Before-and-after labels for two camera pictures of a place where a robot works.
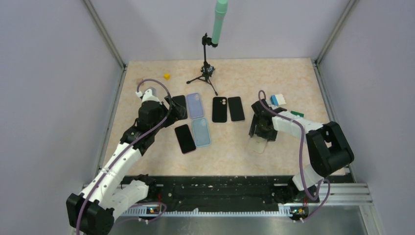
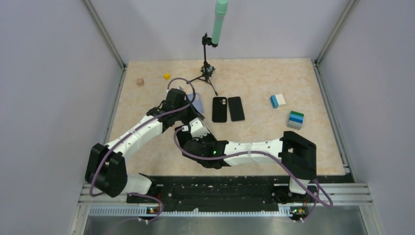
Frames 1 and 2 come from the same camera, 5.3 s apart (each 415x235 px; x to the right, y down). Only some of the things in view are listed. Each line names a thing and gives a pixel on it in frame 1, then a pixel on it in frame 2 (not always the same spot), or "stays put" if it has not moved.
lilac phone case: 195,107 stays put
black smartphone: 236,108 stays put
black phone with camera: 219,111 stays put
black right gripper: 254,130 -> 208,136
